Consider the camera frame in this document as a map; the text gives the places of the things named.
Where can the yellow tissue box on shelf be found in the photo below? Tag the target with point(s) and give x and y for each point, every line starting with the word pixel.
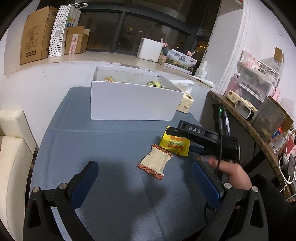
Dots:
pixel 235 99

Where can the white sofa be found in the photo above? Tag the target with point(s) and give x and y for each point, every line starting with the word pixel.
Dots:
pixel 17 149

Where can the small open cardboard box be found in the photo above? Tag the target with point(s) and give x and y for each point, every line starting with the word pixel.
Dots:
pixel 76 40

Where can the clear drawer organizer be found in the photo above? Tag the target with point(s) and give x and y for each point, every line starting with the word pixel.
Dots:
pixel 255 79

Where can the tall brown cardboard box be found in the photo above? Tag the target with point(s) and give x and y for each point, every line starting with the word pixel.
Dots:
pixel 37 34

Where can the yellow cheese snack packet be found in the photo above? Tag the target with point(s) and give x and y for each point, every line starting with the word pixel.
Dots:
pixel 177 145

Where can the person's right hand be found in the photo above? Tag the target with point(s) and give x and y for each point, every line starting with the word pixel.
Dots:
pixel 237 176

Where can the yellow-green chip bag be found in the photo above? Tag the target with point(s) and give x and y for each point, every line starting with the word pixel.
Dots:
pixel 155 84

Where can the white dotted paper bag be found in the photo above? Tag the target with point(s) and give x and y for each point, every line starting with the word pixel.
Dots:
pixel 67 16

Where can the yellow tissue pack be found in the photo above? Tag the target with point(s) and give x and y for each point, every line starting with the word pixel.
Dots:
pixel 186 87

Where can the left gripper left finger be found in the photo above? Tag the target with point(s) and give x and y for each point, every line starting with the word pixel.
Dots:
pixel 81 183

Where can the wooden side shelf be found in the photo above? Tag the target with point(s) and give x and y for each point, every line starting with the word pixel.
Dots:
pixel 265 152

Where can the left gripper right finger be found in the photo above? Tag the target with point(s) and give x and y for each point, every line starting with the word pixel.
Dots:
pixel 210 185

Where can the kuromi rice cracker pack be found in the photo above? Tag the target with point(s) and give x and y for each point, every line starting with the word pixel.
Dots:
pixel 107 79

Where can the pink plush toy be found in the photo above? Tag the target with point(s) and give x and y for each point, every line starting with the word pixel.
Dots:
pixel 164 44

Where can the white plastic bottle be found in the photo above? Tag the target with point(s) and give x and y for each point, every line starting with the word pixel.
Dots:
pixel 201 70

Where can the white open storage box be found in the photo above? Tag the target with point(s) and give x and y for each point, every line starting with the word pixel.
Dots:
pixel 128 98

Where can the white alarm clock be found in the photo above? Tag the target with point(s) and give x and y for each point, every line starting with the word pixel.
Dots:
pixel 245 111

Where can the printed landscape carton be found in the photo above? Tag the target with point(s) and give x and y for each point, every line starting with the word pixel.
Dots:
pixel 179 61

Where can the beige pastry packet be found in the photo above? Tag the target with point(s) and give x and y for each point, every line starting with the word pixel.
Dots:
pixel 155 161

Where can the white foam box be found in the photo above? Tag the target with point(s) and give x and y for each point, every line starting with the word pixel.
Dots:
pixel 149 50

